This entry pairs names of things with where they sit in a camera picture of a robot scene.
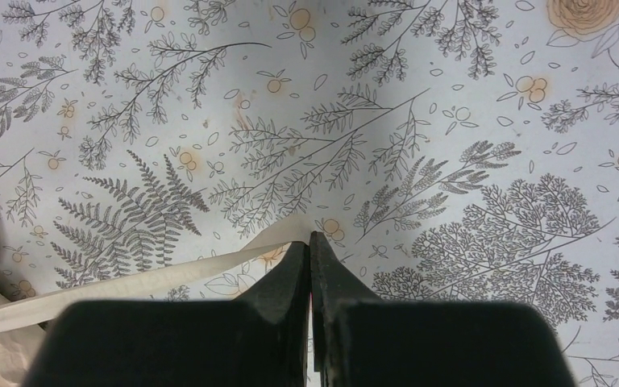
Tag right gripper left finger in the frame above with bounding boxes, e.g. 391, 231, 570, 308
237, 242, 310, 386

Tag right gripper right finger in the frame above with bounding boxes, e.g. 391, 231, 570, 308
309, 231, 384, 386

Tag cream ribbon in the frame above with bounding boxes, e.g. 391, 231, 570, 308
0, 214, 315, 333

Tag floral patterned table mat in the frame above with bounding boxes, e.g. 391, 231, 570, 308
0, 1, 619, 386

